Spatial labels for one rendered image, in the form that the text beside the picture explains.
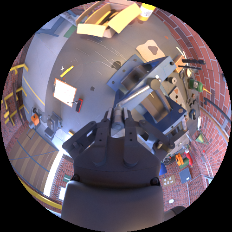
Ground beige parts tray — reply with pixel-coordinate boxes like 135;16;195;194
169;86;186;109

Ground orange box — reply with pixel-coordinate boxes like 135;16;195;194
174;153;183;166

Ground yellow white tub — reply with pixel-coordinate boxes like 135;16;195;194
139;3;157;21

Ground blue small clamp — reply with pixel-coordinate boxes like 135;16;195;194
188;108;197;121

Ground orange clipboard with paper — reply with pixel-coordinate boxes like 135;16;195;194
52;77;78;108

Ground beige stained rag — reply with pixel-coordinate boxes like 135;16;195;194
135;39;166;62

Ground grey steel rail block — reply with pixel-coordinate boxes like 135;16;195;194
140;90;173;124

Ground dark clamp screw head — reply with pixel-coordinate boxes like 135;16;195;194
147;77;162;91

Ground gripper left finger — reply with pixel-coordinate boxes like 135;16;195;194
62;107;114;164

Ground blue drill jig body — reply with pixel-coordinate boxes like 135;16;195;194
106;54;190;157

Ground open cardboard box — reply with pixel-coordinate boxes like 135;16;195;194
75;2;142;39

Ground silver tommy bar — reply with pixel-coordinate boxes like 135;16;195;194
110;84;152;131

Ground black drill bit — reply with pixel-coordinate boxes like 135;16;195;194
178;65;202;71
181;58;206;65

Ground red fire extinguisher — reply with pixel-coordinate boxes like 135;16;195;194
184;150;194;167

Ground orange floor machine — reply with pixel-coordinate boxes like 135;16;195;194
28;107;43;129

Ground blue chair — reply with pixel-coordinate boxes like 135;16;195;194
159;161;168;176

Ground green funnel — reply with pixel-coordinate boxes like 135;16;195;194
195;133;209;146

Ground green can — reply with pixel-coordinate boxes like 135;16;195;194
188;78;204;93

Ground yellow pencil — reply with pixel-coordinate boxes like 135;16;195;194
60;65;75;77

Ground silver spanner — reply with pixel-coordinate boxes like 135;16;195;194
179;70;191;103

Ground orange wooden block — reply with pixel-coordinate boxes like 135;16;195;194
173;55;186;69

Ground blue grey wall panel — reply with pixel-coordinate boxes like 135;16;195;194
179;167;192;184

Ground grey steel carriage block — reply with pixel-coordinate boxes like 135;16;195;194
120;64;148;91

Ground red black brush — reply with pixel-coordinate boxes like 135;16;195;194
75;98;84;113

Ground yellow pipe rack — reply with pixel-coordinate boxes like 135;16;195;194
1;63;30;126

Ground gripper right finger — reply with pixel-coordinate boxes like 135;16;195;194
122;107;176;165

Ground cork notice board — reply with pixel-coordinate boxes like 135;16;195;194
161;174;176;187

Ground grey floor machine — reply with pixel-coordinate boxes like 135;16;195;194
44;111;63;141

